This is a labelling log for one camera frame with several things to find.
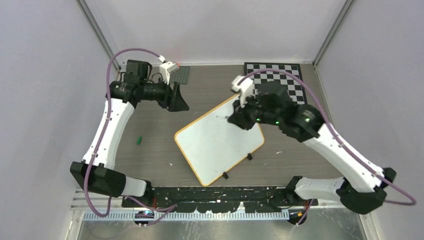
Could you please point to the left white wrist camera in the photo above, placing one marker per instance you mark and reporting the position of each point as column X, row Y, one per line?
column 166, row 68

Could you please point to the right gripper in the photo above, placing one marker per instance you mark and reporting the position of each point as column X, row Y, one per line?
column 239, row 116

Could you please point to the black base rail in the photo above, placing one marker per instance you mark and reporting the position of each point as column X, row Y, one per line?
column 254, row 199

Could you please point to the green marker cap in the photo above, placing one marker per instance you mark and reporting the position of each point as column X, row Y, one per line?
column 139, row 140

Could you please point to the black white checkerboard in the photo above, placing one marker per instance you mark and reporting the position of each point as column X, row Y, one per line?
column 294, row 89

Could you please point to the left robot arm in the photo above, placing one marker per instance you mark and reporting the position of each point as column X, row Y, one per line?
column 95, row 173

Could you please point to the yellow framed whiteboard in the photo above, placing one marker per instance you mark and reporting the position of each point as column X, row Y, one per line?
column 212, row 146

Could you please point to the grey lego baseplate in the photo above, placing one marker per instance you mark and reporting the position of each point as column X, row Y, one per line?
column 181, row 75

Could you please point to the white slotted cable duct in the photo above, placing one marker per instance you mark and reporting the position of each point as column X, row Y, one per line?
column 148, row 215

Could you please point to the aluminium frame rail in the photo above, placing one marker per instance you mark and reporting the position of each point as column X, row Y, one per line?
column 100, row 201

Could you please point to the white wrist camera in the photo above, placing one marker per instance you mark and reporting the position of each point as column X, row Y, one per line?
column 166, row 68
column 244, row 88

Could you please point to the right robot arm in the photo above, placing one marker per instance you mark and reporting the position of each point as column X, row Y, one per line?
column 361, row 187

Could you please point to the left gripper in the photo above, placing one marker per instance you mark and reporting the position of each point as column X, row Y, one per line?
column 173, row 100

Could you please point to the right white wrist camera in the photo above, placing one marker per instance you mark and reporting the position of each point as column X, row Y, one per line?
column 244, row 88

